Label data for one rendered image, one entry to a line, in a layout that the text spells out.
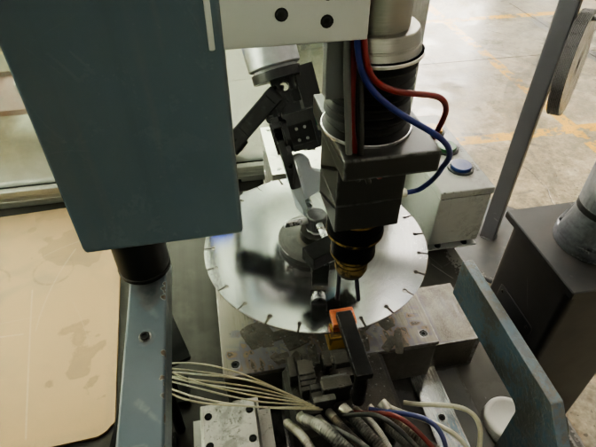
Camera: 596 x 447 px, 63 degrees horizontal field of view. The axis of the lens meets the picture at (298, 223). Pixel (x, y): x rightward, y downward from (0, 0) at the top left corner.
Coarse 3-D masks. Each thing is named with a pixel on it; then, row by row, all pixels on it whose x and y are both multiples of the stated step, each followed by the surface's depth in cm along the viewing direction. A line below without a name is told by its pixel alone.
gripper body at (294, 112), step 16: (304, 64) 67; (256, 80) 67; (272, 80) 67; (288, 80) 68; (304, 80) 67; (288, 96) 68; (304, 96) 68; (272, 112) 68; (288, 112) 68; (304, 112) 67; (272, 128) 67; (288, 128) 68; (304, 128) 68; (288, 144) 67; (304, 144) 69; (320, 144) 68
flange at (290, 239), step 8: (296, 216) 76; (304, 216) 76; (304, 224) 72; (280, 232) 73; (288, 232) 73; (296, 232) 73; (304, 232) 71; (280, 240) 72; (288, 240) 72; (296, 240) 71; (304, 240) 71; (312, 240) 70; (280, 248) 71; (288, 248) 70; (296, 248) 70; (288, 256) 70; (296, 256) 69; (304, 264) 69
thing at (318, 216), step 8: (312, 208) 70; (320, 208) 70; (312, 216) 69; (320, 216) 69; (288, 224) 69; (296, 224) 69; (312, 224) 69; (320, 224) 68; (312, 232) 70; (320, 232) 67
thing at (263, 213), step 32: (256, 192) 82; (288, 192) 82; (256, 224) 76; (416, 224) 76; (224, 256) 70; (256, 256) 70; (384, 256) 70; (416, 256) 70; (224, 288) 66; (256, 288) 66; (288, 288) 66; (320, 288) 66; (352, 288) 66; (384, 288) 66; (416, 288) 66; (256, 320) 62; (288, 320) 62; (320, 320) 62
